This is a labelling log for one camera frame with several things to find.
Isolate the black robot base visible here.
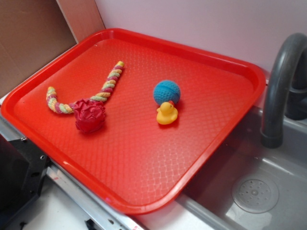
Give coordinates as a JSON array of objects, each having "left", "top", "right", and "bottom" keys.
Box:
[{"left": 0, "top": 137, "right": 49, "bottom": 225}]

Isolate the blue rubber ball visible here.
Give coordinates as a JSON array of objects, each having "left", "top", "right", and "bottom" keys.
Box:
[{"left": 153, "top": 80, "right": 181, "bottom": 105}]

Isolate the red crumpled ball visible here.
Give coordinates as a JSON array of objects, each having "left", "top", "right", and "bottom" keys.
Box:
[{"left": 74, "top": 99, "right": 106, "bottom": 133}]

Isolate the yellow rubber duck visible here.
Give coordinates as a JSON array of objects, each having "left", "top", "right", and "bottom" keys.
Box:
[{"left": 156, "top": 101, "right": 178, "bottom": 125}]

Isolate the red plastic tray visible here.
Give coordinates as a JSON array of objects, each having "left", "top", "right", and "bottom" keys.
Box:
[{"left": 1, "top": 29, "right": 266, "bottom": 215}]

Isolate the grey plastic sink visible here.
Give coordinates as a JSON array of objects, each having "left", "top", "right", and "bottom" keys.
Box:
[{"left": 177, "top": 108, "right": 307, "bottom": 230}]

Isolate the grey sink drain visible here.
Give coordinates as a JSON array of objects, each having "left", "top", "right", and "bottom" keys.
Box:
[{"left": 232, "top": 174, "right": 279, "bottom": 214}]

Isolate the grey plastic faucet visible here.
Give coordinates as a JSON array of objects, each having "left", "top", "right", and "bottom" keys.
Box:
[{"left": 260, "top": 33, "right": 307, "bottom": 149}]

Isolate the brown cardboard panel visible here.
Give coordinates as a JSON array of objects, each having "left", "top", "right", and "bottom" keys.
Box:
[{"left": 0, "top": 0, "right": 105, "bottom": 97}]

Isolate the multicolour braided rope toy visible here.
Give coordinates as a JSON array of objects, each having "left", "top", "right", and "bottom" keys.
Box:
[{"left": 46, "top": 61, "right": 125, "bottom": 114}]

